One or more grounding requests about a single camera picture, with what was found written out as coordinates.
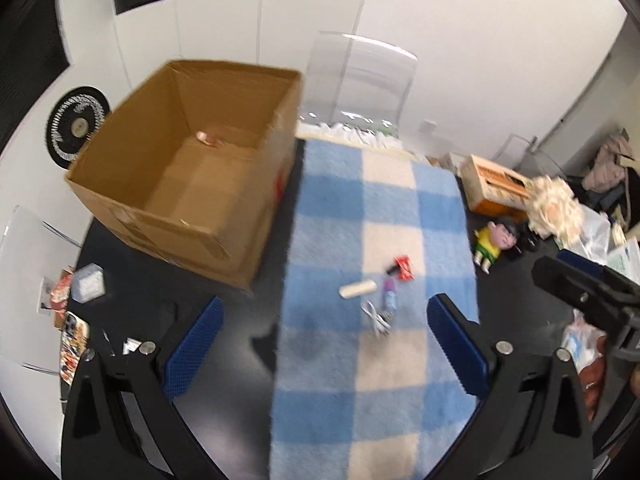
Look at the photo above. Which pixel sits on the white small box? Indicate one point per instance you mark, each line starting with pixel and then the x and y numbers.
pixel 88 284

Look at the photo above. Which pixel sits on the red candy wrapper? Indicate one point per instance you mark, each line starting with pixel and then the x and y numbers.
pixel 402 268

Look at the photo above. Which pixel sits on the purple cap eye drops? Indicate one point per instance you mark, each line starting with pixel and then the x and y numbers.
pixel 390 295

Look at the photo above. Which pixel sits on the brown cardboard box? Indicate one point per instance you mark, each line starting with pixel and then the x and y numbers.
pixel 145 176

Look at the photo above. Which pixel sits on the silver metal keyring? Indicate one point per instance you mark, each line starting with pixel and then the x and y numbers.
pixel 385 318

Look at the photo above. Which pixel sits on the black vase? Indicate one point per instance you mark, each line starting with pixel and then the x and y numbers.
pixel 526 241

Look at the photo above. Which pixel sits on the clear pink sanitizer bottle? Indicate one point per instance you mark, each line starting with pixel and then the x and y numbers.
pixel 209 139

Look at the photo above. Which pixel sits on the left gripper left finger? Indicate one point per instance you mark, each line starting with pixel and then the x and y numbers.
pixel 98 438

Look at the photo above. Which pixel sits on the white nail file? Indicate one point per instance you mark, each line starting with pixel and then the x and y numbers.
pixel 357 289

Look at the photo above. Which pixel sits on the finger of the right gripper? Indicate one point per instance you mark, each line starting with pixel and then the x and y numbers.
pixel 573 279

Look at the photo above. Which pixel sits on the plastic bag with items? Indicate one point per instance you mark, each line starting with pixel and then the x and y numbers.
pixel 586 346

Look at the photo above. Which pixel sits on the clear acrylic chair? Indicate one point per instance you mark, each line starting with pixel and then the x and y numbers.
pixel 358 82

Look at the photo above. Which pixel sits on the clear plastic bag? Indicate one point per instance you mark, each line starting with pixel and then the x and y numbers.
pixel 598 238

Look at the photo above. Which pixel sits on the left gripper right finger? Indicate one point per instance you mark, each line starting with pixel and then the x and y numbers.
pixel 530 419

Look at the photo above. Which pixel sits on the cartoon boy figurine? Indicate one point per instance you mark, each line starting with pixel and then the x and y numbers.
pixel 496 237

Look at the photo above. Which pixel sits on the orange tissue box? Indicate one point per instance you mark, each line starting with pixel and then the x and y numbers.
pixel 493 190

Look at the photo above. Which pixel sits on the blue checked blanket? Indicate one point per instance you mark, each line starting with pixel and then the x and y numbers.
pixel 353 400

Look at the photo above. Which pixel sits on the cream artificial rose bouquet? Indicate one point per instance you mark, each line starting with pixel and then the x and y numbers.
pixel 553 210

